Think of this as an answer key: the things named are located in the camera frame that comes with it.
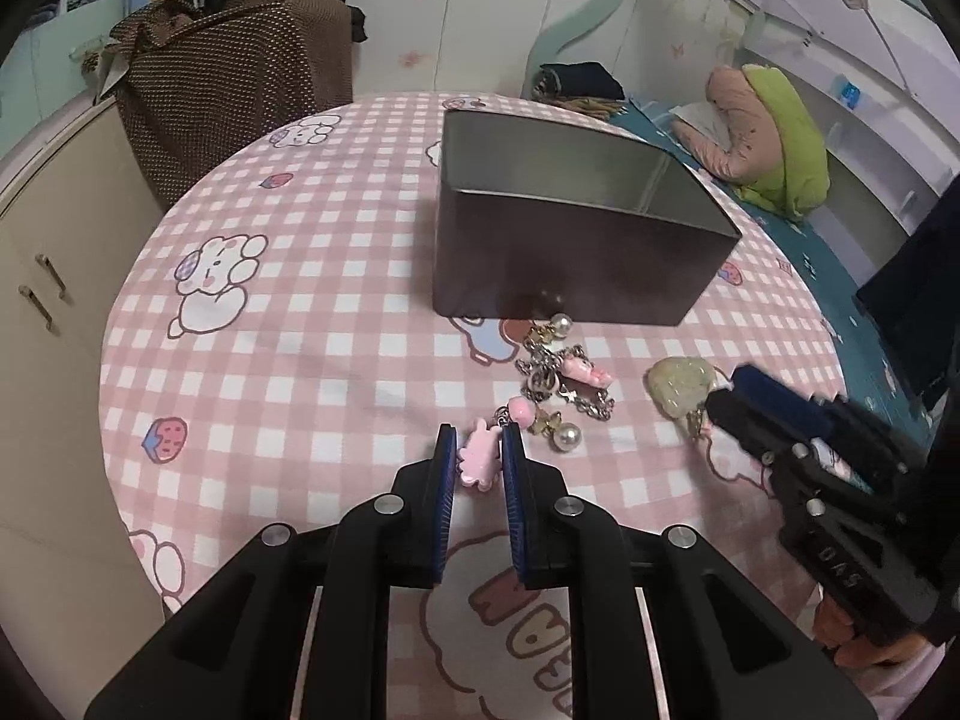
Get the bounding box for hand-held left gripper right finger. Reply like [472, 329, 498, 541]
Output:
[500, 424, 877, 720]

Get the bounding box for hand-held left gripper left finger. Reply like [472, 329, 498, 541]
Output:
[84, 424, 458, 720]

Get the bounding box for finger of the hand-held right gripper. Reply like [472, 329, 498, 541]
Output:
[703, 388, 800, 470]
[729, 364, 852, 440]

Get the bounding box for pink bunny charm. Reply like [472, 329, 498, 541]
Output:
[458, 420, 505, 493]

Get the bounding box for cream heart pendant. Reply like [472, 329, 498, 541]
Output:
[646, 355, 722, 419]

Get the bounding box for dark metal box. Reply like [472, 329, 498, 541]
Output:
[431, 108, 743, 328]

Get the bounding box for person's right forearm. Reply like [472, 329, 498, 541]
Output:
[862, 649, 947, 720]

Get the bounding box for person's right hand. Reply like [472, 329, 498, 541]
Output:
[813, 591, 935, 670]

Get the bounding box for pink figure charm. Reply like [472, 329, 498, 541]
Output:
[562, 358, 613, 391]

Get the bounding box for dark hanging garment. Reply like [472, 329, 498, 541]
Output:
[854, 172, 960, 419]

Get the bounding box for pink checkered tablecloth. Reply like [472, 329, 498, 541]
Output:
[99, 90, 850, 720]

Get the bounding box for white bed shelf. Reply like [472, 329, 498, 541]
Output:
[651, 0, 955, 287]

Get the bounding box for folded dark clothes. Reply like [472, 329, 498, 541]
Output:
[533, 61, 626, 104]

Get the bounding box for cream cabinet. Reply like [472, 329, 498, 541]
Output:
[0, 94, 172, 657]

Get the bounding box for teal curved headboard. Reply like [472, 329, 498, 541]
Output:
[521, 0, 655, 100]

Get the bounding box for brown dotted bag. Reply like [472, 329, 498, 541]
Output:
[96, 0, 356, 212]

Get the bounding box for silver chain bracelet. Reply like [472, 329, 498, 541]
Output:
[515, 341, 618, 422]

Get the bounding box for metal cabinet handle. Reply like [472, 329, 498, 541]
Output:
[35, 254, 68, 298]
[18, 285, 56, 332]

